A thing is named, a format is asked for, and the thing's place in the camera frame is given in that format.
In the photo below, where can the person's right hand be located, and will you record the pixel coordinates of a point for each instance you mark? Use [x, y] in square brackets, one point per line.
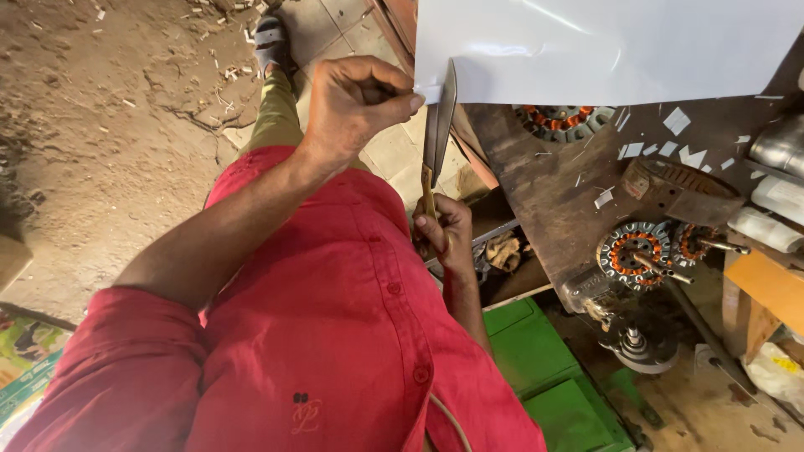
[452, 235]

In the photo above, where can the person's left hand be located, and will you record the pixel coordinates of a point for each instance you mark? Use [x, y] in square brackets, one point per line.
[352, 107]

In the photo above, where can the large white paper sheet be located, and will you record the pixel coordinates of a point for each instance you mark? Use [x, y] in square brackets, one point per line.
[597, 50]

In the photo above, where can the brown rag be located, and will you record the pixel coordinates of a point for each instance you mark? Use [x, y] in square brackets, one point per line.
[502, 251]

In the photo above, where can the open wooden drawer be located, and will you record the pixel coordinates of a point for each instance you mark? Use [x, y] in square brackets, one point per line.
[509, 270]

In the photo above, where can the person's olive trouser leg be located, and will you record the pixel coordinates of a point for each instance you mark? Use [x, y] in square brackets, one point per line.
[275, 113]

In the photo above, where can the person's grey sandal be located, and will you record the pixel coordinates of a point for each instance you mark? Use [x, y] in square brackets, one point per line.
[271, 41]

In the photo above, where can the flat copper wound motor stator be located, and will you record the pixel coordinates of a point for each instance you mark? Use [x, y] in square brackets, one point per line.
[562, 122]

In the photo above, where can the person's red shirt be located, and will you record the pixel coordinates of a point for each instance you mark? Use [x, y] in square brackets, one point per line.
[314, 326]

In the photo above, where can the green metal box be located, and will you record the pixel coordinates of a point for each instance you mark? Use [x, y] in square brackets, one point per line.
[553, 383]

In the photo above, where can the large stator with steel shaft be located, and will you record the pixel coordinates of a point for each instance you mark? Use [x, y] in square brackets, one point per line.
[631, 254]

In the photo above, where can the grey motor hub with bearing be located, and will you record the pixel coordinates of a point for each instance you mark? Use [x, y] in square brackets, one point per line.
[640, 348]

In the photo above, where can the rusty brown metal tool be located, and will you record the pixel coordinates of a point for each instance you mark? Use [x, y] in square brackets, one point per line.
[681, 191]

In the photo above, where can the scattered white paper scraps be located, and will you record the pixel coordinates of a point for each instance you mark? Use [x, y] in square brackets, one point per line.
[675, 150]

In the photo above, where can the small stator with steel shaft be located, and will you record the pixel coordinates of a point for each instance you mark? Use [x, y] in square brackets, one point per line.
[694, 242]

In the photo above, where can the long dark metal rod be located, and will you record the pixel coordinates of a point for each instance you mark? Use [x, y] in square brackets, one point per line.
[706, 333]

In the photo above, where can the white paper roll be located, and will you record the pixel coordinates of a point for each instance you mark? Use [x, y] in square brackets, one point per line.
[782, 198]
[763, 229]

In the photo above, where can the orange wooden block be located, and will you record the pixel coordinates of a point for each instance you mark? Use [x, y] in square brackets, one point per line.
[763, 282]

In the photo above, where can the shiny steel cylinder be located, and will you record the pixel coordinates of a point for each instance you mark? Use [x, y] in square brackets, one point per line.
[779, 147]

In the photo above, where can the white plastic bag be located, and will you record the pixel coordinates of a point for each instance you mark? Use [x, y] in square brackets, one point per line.
[776, 376]

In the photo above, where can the plain cardboard box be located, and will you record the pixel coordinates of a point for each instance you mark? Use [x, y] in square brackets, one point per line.
[12, 263]

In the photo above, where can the colourful printed carton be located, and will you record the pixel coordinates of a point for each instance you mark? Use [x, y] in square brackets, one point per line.
[25, 370]

